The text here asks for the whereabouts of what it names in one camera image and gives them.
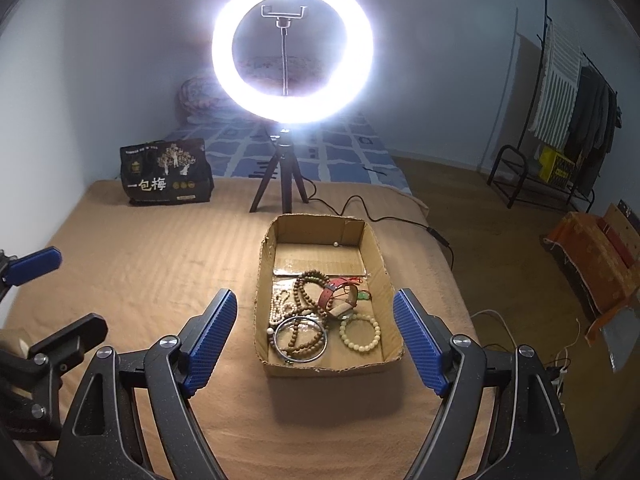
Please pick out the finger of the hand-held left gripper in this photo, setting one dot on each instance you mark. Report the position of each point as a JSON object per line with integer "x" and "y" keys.
{"x": 75, "y": 335}
{"x": 35, "y": 262}

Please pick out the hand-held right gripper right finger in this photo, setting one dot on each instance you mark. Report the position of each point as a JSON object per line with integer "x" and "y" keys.
{"x": 420, "y": 345}

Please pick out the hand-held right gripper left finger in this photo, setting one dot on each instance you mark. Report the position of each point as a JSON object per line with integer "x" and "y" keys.
{"x": 210, "y": 345}

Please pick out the green pendant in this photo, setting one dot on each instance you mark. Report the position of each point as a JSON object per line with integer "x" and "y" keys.
{"x": 365, "y": 297}

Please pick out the thin dark bangle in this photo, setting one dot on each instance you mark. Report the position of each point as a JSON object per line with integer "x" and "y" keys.
{"x": 300, "y": 360}

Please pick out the cardboard box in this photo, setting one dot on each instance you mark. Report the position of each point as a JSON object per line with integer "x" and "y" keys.
{"x": 320, "y": 235}

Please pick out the white power strip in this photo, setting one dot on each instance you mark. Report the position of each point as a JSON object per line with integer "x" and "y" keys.
{"x": 556, "y": 375}

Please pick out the black printed snack bag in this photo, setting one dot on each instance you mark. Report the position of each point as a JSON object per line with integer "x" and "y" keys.
{"x": 165, "y": 175}

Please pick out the orange cloth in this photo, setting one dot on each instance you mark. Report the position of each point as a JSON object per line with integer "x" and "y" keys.
{"x": 590, "y": 255}

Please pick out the black tripod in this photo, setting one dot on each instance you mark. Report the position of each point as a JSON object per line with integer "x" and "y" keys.
{"x": 282, "y": 160}

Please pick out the grey plastic sheet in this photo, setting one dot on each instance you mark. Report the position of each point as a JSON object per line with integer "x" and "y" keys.
{"x": 622, "y": 340}

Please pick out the black clothes rack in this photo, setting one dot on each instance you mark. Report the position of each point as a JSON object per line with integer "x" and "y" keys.
{"x": 510, "y": 160}

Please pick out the cardboard piece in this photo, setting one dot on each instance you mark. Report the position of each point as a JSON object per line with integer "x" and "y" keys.
{"x": 625, "y": 230}

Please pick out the patterned pillow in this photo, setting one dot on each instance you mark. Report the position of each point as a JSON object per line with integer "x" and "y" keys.
{"x": 200, "y": 95}

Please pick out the dark hanging clothes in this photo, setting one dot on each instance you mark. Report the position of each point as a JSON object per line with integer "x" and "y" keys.
{"x": 595, "y": 120}

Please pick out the striped towel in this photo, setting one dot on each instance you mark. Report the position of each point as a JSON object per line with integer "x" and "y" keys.
{"x": 557, "y": 85}

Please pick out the phone holder clamp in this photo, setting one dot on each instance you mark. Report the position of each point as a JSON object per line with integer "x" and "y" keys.
{"x": 282, "y": 12}

